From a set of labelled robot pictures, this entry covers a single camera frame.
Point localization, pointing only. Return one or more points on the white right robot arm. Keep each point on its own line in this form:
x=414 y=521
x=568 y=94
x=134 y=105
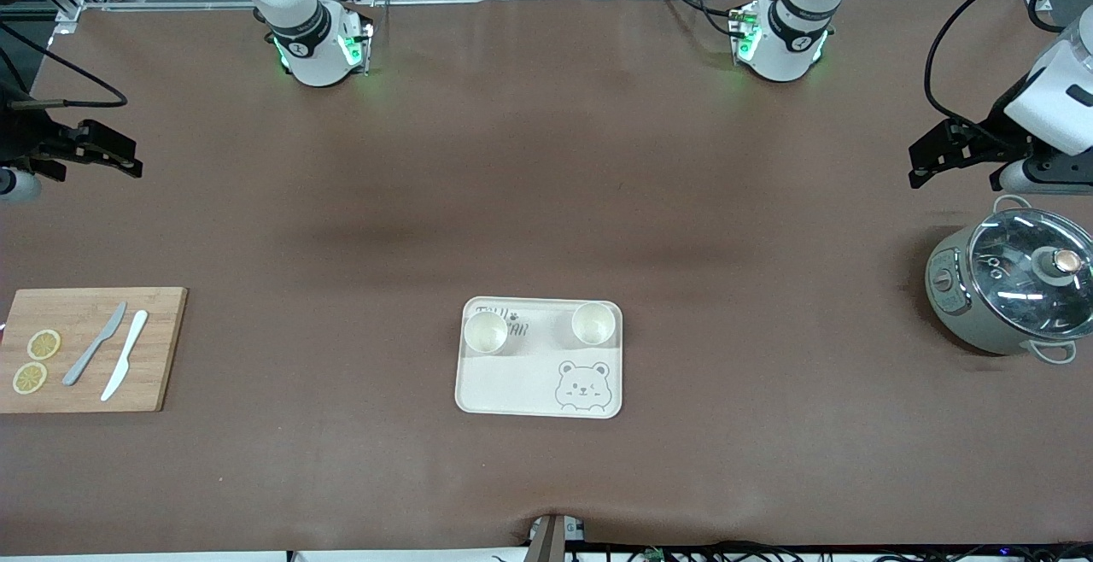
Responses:
x=316 y=58

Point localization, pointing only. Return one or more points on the grey-green electric pot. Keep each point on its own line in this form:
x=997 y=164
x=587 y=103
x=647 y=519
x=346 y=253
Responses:
x=952 y=306

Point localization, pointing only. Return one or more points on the white plastic knife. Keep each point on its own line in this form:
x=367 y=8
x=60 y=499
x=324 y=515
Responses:
x=126 y=353

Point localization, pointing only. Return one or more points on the lemon slice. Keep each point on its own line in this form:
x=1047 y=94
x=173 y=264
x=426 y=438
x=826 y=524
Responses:
x=30 y=377
x=43 y=344

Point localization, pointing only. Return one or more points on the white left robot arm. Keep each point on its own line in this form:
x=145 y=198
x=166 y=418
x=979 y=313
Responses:
x=781 y=54

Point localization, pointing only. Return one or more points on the white IKEA cup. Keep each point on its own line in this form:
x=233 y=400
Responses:
x=593 y=324
x=486 y=332

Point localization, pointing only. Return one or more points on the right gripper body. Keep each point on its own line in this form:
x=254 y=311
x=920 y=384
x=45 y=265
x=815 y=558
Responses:
x=26 y=137

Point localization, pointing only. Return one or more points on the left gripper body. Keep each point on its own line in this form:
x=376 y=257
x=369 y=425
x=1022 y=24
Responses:
x=993 y=137

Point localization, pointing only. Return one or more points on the cream bear print tray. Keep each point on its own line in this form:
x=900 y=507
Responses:
x=512 y=387

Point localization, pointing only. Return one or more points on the bamboo cutting board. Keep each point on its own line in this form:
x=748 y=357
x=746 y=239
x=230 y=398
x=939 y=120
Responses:
x=162 y=357

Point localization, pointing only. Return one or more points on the glass pot lid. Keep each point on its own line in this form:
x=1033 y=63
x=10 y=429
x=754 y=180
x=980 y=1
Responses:
x=1016 y=272

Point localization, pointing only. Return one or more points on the grey plastic knife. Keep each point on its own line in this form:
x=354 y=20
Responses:
x=94 y=344

